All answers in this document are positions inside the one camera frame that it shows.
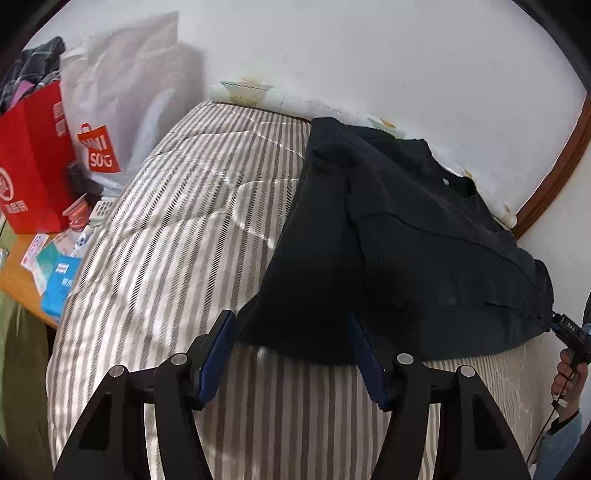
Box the white printed card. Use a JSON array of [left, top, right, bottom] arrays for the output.
[[21, 233, 49, 271]]

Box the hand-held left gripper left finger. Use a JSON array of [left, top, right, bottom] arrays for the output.
[[53, 310, 236, 480]]

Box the red paper bag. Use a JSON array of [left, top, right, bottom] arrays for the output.
[[0, 80, 77, 234]]

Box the striped quilted mattress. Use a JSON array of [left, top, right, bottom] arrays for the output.
[[46, 102, 568, 480]]

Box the white plastic basket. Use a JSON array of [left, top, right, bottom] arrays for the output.
[[88, 198, 116, 232]]

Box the white plastic bag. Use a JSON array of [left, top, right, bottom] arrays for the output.
[[60, 11, 206, 185]]

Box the brown wooden door frame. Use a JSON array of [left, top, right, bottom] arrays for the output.
[[512, 92, 591, 241]]

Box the green blanket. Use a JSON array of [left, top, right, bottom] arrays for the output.
[[0, 222, 54, 480]]

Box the person's right forearm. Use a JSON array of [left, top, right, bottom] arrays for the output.
[[533, 410, 586, 480]]

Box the wooden nightstand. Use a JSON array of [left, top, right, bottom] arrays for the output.
[[0, 233, 70, 329]]

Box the pink round container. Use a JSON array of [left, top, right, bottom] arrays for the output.
[[62, 194, 90, 232]]

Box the person's right hand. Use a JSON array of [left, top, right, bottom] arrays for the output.
[[551, 348, 581, 422]]

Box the plaid cloth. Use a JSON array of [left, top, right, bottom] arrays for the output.
[[0, 37, 65, 116]]

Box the black sweatshirt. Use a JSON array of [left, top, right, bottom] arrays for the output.
[[236, 117, 555, 366]]

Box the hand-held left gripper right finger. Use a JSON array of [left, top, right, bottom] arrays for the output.
[[348, 313, 532, 480]]

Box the thin black cable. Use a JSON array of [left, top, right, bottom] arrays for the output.
[[526, 392, 571, 464]]

